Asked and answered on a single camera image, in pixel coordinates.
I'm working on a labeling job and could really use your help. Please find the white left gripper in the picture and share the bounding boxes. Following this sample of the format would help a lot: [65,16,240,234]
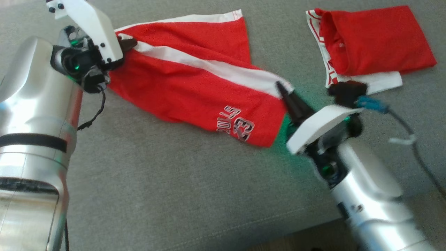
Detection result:
[46,0,138,94]

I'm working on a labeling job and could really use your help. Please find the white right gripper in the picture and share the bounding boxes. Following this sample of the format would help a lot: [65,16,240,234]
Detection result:
[276,81,363,155]

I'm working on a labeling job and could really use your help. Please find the red mesh shorts white stripe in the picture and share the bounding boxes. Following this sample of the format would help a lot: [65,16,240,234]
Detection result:
[105,9,295,147]

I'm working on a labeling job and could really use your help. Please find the red t-shirt white sleeves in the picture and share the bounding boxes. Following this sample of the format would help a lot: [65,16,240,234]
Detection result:
[306,5,438,95]

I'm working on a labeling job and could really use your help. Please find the large grey sofa ottoman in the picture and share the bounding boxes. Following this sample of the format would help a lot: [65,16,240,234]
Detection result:
[0,0,446,251]

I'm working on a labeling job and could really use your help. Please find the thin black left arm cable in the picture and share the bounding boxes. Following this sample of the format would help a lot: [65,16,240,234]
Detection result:
[77,85,107,131]

